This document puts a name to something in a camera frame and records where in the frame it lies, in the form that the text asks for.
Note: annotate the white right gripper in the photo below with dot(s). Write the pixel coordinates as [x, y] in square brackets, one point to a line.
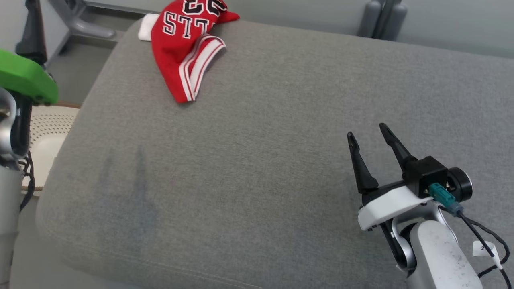
[389, 204]

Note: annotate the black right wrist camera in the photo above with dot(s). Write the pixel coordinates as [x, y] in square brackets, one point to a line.
[425, 170]

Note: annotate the grey metal partition post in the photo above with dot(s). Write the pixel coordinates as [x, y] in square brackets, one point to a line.
[381, 18]

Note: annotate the white perforated laundry basket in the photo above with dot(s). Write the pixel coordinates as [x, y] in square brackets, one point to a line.
[50, 128]

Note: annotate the teal right camera connector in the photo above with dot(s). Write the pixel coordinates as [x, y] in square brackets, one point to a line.
[441, 196]

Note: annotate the red Bulls jersey shirt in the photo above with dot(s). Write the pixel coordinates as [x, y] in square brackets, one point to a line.
[176, 52]

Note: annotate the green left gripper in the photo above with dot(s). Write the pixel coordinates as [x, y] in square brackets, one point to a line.
[24, 78]

